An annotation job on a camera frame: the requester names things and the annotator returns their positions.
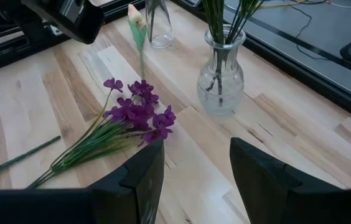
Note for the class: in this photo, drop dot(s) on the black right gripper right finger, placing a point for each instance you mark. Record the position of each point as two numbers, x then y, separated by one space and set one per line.
272 199

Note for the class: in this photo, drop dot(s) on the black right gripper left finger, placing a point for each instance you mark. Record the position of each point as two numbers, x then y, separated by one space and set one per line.
125 199

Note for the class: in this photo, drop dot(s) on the ribbed clear glass vase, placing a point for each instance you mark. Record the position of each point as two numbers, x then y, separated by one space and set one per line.
222 90

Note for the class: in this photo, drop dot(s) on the peach artificial tulip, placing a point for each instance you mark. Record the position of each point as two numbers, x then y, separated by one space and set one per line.
138 34

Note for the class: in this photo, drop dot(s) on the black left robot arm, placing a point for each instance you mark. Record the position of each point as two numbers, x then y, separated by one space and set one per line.
79 21

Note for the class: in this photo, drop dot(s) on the smooth clear glass vase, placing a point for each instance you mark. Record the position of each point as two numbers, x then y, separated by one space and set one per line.
161 37

